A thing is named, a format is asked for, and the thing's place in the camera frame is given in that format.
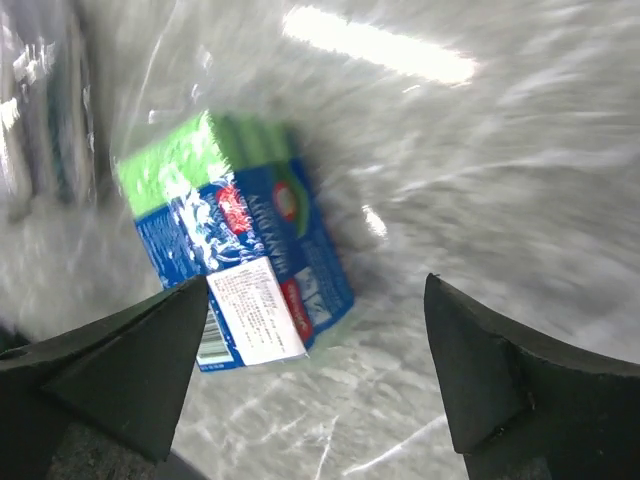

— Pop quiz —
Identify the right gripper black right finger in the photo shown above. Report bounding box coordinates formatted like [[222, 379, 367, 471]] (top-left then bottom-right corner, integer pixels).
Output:
[[424, 274, 639, 479]]

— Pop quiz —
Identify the green sponge pack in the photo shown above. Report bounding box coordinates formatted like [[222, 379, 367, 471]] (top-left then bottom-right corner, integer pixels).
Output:
[[115, 111, 354, 372]]

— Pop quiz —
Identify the purple wavy sponge pack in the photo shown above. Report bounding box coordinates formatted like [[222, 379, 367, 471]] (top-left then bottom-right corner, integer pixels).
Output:
[[1, 1, 95, 220]]

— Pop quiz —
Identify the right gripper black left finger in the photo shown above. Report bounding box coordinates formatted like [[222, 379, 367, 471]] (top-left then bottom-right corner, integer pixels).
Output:
[[1, 277, 208, 479]]

